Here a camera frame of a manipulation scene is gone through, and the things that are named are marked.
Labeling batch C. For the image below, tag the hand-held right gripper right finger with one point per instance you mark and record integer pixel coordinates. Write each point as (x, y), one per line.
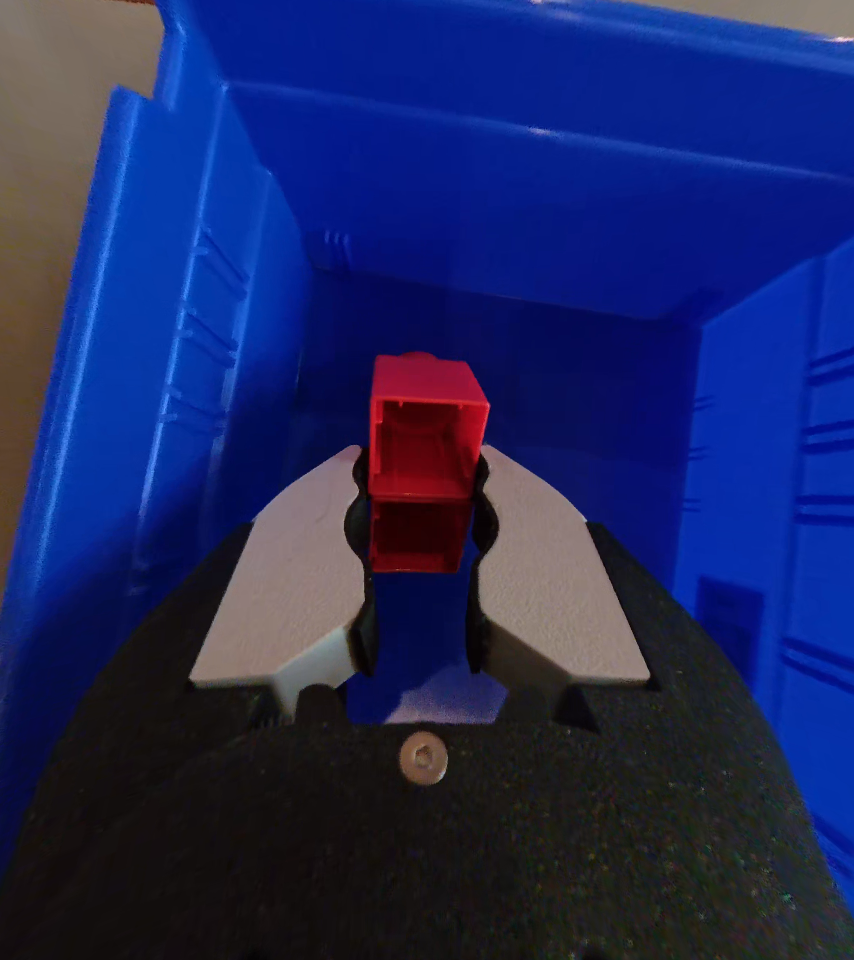
(562, 600)

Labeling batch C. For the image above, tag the red mega block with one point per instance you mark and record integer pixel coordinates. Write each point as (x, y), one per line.
(427, 383)

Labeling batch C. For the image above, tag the blue plastic storage bin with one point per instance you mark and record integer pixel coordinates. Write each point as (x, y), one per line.
(547, 180)

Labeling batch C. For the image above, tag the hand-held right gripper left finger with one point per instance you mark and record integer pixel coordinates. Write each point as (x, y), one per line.
(285, 600)

